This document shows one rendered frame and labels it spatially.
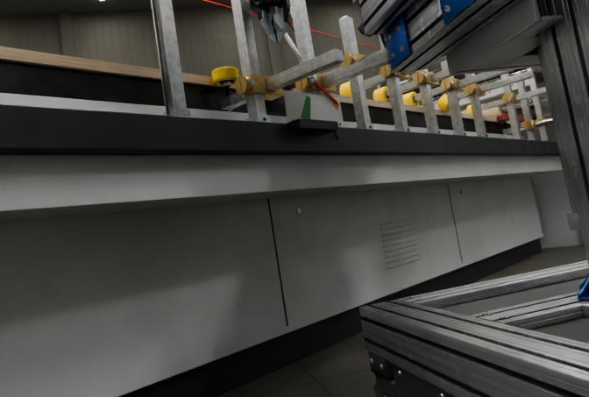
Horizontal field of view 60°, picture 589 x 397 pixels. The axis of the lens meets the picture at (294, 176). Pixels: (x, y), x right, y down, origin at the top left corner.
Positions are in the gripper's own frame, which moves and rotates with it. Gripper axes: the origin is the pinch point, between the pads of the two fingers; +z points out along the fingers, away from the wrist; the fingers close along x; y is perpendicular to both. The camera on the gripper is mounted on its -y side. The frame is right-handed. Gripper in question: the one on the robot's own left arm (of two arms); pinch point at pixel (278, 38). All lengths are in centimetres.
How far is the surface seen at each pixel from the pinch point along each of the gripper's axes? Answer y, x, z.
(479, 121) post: -138, 42, 13
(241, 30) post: 2.8, -9.0, -4.3
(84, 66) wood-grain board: 29.5, -39.3, 3.9
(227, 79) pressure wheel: -5.6, -19.8, 4.7
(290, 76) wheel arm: 2.6, 2.7, 11.7
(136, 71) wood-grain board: 16.3, -34.5, 3.5
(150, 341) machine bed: 21, -37, 72
